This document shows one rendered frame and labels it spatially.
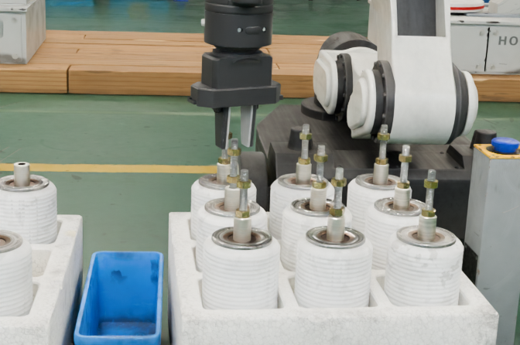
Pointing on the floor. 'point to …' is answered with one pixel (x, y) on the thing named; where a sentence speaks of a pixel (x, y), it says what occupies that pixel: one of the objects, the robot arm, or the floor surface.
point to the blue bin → (121, 299)
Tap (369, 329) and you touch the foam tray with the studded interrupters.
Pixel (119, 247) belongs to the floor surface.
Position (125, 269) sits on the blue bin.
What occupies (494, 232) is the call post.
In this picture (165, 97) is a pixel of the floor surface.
